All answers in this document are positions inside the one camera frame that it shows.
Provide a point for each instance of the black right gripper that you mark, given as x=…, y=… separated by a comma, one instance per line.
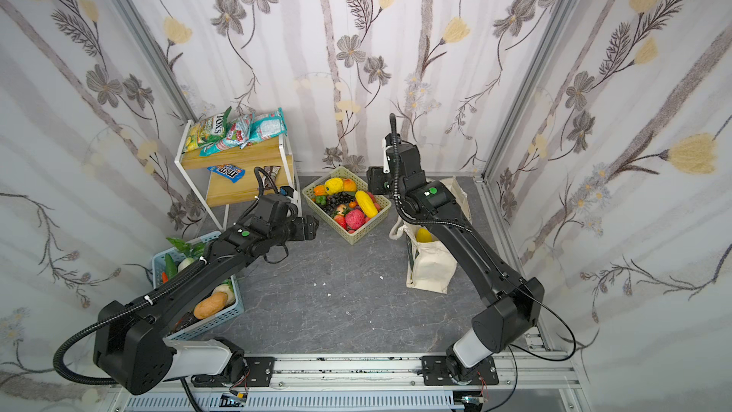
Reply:
x=377, y=178

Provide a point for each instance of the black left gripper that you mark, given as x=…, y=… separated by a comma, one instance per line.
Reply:
x=309, y=228

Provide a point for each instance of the yellow mango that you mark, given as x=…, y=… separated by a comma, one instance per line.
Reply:
x=423, y=235

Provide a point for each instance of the cream canvas grocery bag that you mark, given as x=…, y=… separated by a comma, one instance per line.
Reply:
x=430, y=266

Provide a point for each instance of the light blue vegetable basket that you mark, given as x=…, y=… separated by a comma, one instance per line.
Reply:
x=188, y=327

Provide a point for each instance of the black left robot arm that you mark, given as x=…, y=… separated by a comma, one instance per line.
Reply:
x=130, y=345

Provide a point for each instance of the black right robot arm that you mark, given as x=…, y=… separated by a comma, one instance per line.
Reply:
x=512, y=303

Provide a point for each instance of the teal snack bag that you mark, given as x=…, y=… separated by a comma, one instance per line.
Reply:
x=267, y=126

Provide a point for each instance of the red pink snack bag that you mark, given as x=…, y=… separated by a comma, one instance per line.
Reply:
x=236, y=137

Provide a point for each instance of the green chips bag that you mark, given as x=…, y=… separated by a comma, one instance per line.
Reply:
x=206, y=134

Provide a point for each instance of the orange peach fruit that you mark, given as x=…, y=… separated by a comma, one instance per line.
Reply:
x=349, y=186

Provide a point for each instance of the pink dragon fruit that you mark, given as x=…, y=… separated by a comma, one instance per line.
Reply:
x=354, y=220

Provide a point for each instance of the yellow bell pepper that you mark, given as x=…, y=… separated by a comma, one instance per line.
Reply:
x=334, y=186

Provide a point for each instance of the brown chocolate bar wrapper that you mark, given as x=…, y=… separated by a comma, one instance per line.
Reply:
x=273, y=173

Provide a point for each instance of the white wooden two-tier shelf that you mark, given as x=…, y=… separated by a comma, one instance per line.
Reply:
x=217, y=194

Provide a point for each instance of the blue candy packet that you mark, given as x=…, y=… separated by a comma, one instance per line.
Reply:
x=230, y=171

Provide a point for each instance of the green leafy spinach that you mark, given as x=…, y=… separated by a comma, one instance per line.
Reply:
x=187, y=249

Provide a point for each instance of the beige potato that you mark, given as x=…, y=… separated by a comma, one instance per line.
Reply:
x=211, y=306

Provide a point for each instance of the white bok choy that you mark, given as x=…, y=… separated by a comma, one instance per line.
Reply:
x=184, y=264

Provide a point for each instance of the green cucumber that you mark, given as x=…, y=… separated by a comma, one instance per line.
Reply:
x=170, y=268

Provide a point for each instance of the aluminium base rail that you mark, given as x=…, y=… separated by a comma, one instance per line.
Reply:
x=510, y=381

